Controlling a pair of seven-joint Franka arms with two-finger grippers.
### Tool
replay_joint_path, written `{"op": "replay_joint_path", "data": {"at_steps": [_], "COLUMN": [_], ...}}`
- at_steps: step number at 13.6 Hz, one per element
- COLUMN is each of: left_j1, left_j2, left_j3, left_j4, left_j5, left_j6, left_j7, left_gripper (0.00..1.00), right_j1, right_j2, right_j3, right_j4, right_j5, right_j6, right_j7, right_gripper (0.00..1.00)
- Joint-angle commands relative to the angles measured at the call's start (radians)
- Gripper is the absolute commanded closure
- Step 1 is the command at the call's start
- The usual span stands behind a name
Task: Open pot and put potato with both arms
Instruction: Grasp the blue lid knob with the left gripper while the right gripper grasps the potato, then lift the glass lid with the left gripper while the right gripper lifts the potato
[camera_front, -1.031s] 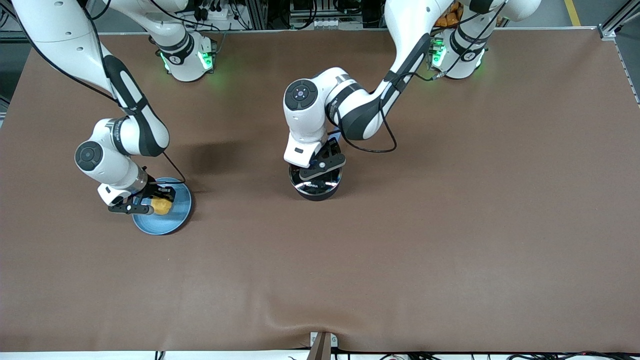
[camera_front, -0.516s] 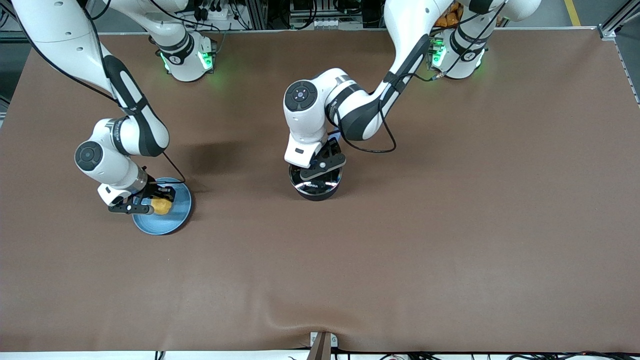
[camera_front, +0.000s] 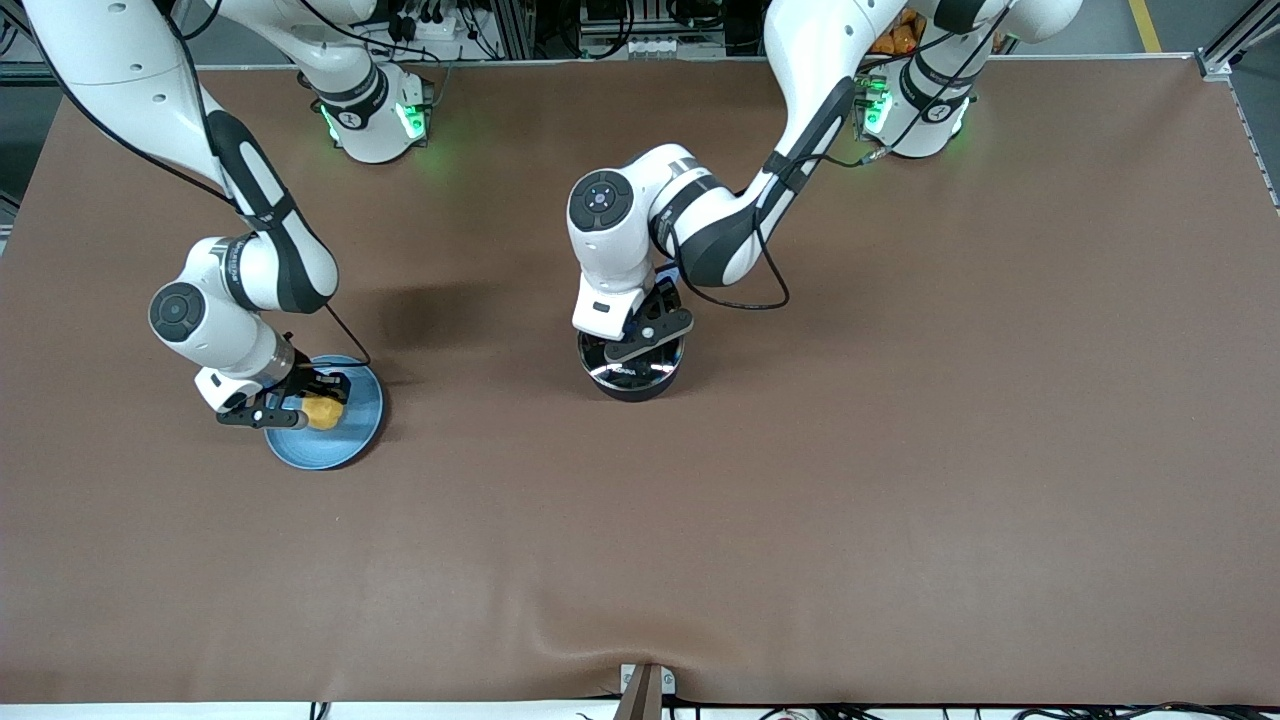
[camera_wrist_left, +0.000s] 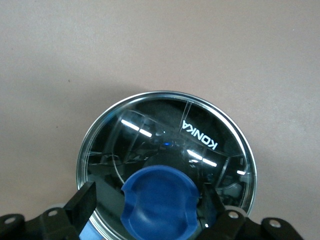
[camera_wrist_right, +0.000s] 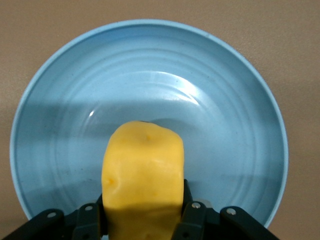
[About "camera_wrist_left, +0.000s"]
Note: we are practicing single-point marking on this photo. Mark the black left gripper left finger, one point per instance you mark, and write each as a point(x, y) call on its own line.
point(80, 207)

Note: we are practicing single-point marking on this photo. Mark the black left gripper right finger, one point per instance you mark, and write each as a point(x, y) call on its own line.
point(232, 225)

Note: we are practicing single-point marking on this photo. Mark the glass lid with blue knob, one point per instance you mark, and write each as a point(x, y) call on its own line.
point(162, 120)

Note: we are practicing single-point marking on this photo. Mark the brown table cover mat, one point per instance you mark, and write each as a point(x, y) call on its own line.
point(150, 37)

